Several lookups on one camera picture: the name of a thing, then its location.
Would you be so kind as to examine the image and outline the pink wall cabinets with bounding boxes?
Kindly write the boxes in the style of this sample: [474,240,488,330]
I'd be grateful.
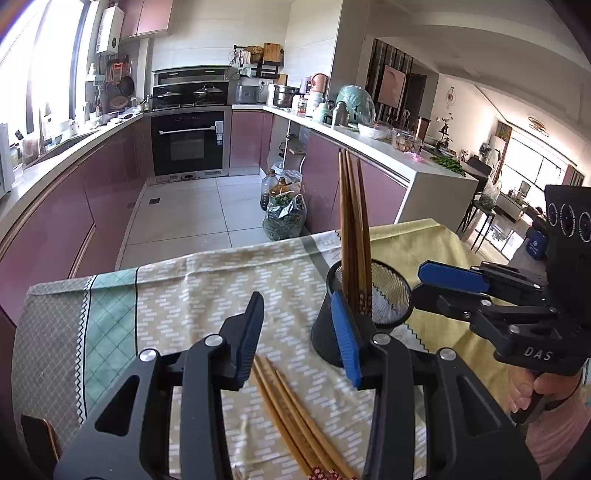
[117,0,174,39]

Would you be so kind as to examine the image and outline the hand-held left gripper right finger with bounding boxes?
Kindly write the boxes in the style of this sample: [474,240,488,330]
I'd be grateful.
[331,291,541,480]

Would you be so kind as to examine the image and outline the stainless steel stock pot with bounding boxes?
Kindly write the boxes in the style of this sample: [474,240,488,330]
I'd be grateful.
[272,84,300,110]

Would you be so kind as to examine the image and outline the plastic bottle with dark liquid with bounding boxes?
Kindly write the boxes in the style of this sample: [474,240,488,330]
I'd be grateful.
[260,170,281,211]

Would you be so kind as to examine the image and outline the dark dining chair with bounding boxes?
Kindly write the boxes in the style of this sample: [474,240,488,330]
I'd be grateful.
[466,156,491,179]

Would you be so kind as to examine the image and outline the black built-in oven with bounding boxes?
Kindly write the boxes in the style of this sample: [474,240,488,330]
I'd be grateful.
[148,107,232,178]

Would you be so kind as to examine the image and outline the black mesh pen holder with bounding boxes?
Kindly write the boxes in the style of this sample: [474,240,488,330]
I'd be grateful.
[310,258,413,367]

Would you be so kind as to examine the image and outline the clear plastic egg box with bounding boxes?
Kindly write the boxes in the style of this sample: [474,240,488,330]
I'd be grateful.
[392,129,424,153]

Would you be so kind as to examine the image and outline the kitchen window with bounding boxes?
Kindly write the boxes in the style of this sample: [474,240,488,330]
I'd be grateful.
[0,0,99,136]

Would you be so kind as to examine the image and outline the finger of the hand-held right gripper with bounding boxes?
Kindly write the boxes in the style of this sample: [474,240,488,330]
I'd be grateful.
[418,260,546,296]
[411,282,560,345]

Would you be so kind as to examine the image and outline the white microwave oven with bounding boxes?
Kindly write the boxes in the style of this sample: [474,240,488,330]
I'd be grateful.
[0,124,16,195]

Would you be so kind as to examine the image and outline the white wall water heater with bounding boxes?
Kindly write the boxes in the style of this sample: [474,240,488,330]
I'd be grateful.
[95,6,125,55]

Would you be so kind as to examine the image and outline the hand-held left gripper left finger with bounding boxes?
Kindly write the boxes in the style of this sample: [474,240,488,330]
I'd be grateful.
[53,292,265,480]

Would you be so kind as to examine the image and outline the black wall rack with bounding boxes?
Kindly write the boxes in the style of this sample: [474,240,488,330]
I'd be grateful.
[233,44,283,79]

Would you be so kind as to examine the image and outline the person's right hand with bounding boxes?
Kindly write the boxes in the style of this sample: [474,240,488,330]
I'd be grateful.
[508,369,579,413]

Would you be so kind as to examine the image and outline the pink peninsula base cabinets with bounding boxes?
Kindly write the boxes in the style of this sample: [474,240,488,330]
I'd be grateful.
[230,108,481,236]

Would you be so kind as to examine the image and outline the white bowl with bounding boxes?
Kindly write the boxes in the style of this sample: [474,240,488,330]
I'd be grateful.
[358,122,391,140]

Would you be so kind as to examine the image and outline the blue bag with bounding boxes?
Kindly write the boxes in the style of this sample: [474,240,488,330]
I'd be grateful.
[526,228,550,262]

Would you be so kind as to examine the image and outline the framed wall painting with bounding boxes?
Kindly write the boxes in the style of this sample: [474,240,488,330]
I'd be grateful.
[379,65,407,110]

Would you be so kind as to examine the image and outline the patterned green beige tablecloth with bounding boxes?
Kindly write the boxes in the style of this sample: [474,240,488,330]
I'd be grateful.
[11,226,462,480]

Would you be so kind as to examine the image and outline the large plastic bag of greens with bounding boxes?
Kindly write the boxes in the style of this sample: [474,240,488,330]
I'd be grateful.
[262,193,308,242]

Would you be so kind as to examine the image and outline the black pot with glass lid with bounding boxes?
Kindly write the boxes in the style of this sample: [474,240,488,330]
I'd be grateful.
[193,84,225,106]

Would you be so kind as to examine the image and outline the floral-tipped wooden chopstick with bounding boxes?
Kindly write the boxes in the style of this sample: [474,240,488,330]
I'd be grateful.
[355,157,373,317]
[276,370,360,479]
[252,362,308,478]
[259,357,335,479]

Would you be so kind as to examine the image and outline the pink sink base cabinets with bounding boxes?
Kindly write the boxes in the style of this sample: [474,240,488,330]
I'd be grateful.
[0,113,153,324]

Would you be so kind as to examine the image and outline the green vegetables bunch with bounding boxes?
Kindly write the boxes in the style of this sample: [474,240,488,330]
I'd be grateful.
[431,154,465,175]

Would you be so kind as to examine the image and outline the small plastic bag of vegetables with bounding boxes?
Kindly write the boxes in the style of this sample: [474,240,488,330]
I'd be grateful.
[478,182,502,210]

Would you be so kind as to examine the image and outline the person's right forearm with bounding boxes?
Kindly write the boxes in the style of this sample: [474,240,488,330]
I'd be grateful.
[526,378,591,468]

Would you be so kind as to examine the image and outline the brown wooden chair back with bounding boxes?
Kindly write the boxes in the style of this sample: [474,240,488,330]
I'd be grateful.
[21,414,64,468]

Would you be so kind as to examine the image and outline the steel range hood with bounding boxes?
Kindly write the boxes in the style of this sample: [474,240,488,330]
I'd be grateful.
[152,66,234,86]

